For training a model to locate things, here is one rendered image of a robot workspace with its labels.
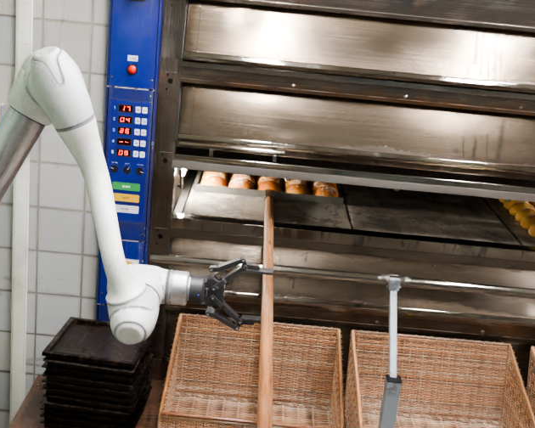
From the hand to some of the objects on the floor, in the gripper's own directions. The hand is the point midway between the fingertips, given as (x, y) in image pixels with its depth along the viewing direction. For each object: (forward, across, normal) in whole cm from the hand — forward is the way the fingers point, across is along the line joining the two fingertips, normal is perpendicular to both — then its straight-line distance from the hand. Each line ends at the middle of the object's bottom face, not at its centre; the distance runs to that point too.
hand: (266, 295), depth 235 cm
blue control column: (-47, +119, -158) cm, 204 cm away
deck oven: (+50, +119, -160) cm, 205 cm away
